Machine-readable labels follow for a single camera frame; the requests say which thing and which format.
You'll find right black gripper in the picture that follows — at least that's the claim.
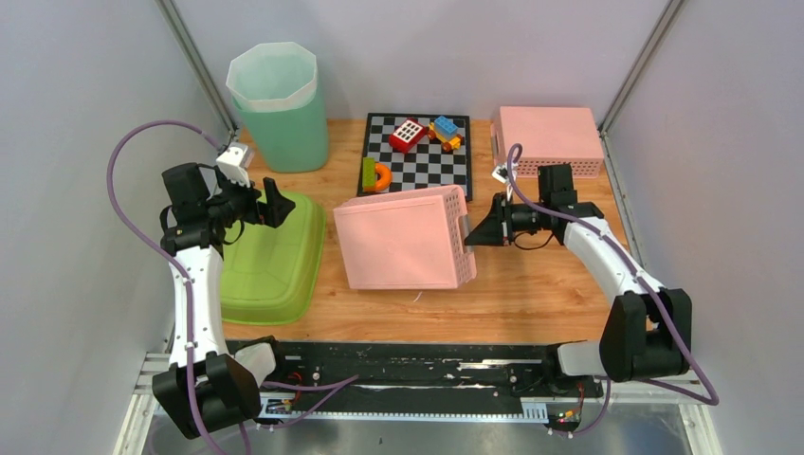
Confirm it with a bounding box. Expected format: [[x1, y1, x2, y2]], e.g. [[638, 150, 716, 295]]
[[466, 192, 551, 247]]

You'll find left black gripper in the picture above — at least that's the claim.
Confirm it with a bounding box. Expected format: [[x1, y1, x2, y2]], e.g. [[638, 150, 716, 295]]
[[204, 170, 294, 228]]

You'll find large green plastic container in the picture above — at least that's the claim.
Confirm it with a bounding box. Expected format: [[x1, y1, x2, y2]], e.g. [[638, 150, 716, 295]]
[[220, 191, 326, 326]]

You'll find pink perforated plastic basket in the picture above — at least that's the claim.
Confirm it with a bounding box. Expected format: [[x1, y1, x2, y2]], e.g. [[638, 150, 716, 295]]
[[334, 184, 477, 290]]

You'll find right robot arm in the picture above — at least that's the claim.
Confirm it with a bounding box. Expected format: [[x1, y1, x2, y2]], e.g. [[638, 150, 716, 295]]
[[465, 164, 691, 396]]

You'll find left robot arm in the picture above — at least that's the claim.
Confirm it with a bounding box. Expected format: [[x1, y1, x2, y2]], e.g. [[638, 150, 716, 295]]
[[153, 163, 296, 440]]

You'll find black grey checkerboard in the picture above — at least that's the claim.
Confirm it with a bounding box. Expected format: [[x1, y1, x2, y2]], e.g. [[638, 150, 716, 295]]
[[362, 113, 473, 202]]

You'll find green flat toy brick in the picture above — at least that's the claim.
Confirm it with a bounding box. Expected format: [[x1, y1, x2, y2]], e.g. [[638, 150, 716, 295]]
[[361, 156, 376, 192]]

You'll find orange arch toy block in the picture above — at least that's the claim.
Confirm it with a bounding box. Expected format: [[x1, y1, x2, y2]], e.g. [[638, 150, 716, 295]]
[[375, 163, 393, 192]]

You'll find blue yellow toy car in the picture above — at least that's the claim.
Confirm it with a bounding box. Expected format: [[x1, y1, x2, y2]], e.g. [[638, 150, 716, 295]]
[[428, 116, 466, 153]]

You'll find green bin with white liner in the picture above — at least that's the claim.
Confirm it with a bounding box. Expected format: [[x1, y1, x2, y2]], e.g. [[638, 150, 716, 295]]
[[226, 42, 329, 173]]

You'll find red window toy brick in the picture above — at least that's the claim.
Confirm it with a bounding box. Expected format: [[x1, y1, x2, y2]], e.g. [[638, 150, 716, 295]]
[[388, 118, 429, 154]]

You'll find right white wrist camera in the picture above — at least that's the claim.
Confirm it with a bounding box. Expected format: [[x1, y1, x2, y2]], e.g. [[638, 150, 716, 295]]
[[492, 162, 518, 188]]

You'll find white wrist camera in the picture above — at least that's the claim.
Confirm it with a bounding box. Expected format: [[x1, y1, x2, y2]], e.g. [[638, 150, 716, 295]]
[[215, 142, 254, 188], [492, 162, 518, 188]]

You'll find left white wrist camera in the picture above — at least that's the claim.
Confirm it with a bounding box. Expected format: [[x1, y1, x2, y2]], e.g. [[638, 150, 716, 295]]
[[215, 142, 254, 188]]

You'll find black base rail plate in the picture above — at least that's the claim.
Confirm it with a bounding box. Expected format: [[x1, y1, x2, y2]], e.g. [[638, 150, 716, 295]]
[[268, 340, 604, 416]]

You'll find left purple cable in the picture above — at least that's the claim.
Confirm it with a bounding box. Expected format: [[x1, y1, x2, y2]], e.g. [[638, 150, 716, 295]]
[[105, 119, 360, 455]]

